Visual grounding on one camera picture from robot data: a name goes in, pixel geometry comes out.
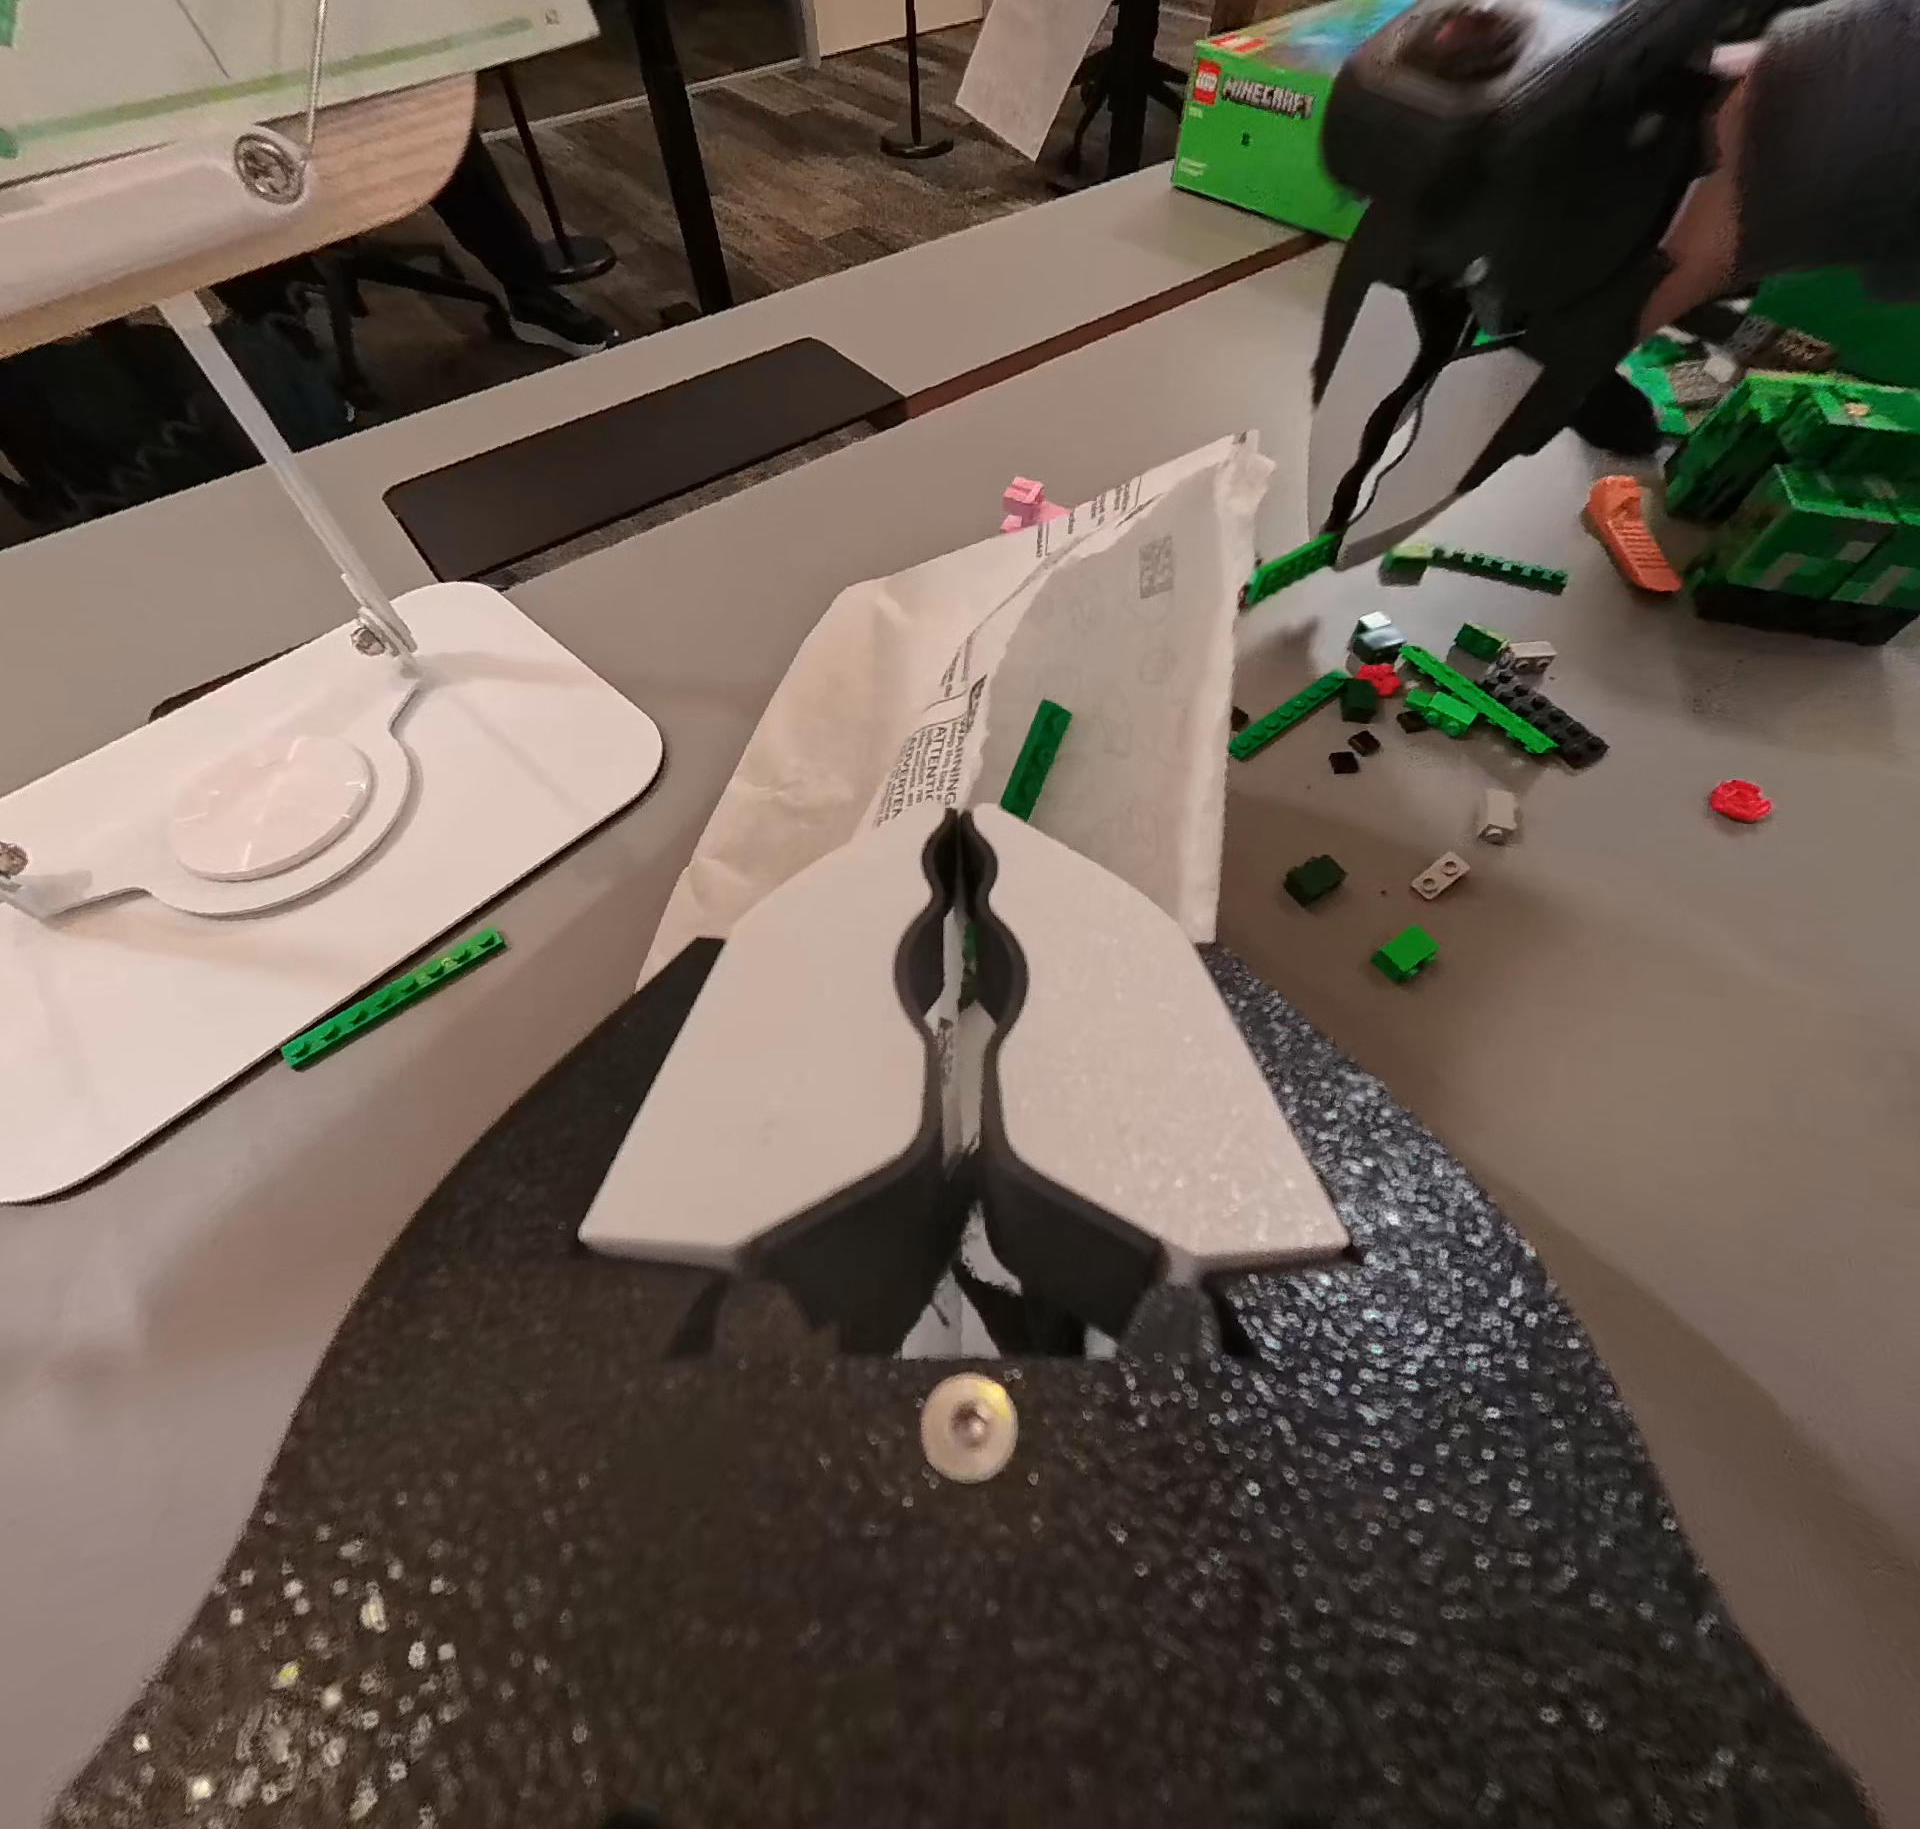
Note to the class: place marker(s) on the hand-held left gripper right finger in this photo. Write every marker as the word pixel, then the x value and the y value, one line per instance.
pixel 1171 1094

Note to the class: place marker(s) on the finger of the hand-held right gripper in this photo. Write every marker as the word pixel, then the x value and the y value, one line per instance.
pixel 1358 419
pixel 1456 463

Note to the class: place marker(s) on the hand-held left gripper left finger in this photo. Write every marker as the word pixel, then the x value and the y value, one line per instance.
pixel 781 1080

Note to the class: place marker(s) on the wide green plate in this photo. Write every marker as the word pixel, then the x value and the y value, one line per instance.
pixel 1291 571

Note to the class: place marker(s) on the narrow green plate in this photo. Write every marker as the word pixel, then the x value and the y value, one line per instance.
pixel 1035 760

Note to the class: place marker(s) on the white paper bag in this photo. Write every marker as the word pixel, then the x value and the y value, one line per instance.
pixel 841 721

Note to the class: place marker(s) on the person's right forearm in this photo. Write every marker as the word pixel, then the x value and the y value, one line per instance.
pixel 1845 134

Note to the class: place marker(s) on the grey desk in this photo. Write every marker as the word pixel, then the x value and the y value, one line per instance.
pixel 1576 1139

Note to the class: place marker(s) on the person's right hand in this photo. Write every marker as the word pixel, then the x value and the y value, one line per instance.
pixel 1717 209

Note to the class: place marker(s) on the green corner long plate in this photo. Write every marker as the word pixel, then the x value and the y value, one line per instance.
pixel 1478 563

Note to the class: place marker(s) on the silver slope brick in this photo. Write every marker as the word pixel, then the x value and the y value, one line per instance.
pixel 1376 636

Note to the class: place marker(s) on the orange brick separator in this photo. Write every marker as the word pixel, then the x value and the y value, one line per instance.
pixel 1636 531

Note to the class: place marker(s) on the light grey brick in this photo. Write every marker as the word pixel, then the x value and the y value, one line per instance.
pixel 1530 654

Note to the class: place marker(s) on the red flower piece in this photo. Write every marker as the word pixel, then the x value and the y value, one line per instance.
pixel 1380 679

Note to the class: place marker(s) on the dark green slope brick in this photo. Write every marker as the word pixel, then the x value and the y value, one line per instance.
pixel 1316 880

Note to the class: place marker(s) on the dark grey plate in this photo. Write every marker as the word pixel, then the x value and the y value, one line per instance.
pixel 1561 730

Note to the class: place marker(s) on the green toy box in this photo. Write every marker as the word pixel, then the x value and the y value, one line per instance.
pixel 1261 134

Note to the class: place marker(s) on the pink toy pig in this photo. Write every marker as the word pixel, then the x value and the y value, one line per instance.
pixel 1028 504

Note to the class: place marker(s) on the small grey plate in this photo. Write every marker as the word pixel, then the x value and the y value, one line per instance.
pixel 1441 877

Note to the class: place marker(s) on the grey square brick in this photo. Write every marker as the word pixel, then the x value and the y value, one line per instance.
pixel 1497 815

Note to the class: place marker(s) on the white paper sheet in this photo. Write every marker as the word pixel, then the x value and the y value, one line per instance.
pixel 1035 37

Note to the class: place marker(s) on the black floor stand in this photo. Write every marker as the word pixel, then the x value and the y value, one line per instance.
pixel 577 261
pixel 919 143

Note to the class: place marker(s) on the black rectangular mat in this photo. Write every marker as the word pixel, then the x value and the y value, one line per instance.
pixel 631 449

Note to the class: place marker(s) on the black table leg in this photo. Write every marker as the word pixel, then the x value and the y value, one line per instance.
pixel 668 104

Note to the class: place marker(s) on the instruction booklet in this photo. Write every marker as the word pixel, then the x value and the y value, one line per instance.
pixel 180 13

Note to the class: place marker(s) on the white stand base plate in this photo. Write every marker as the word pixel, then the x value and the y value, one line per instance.
pixel 376 750

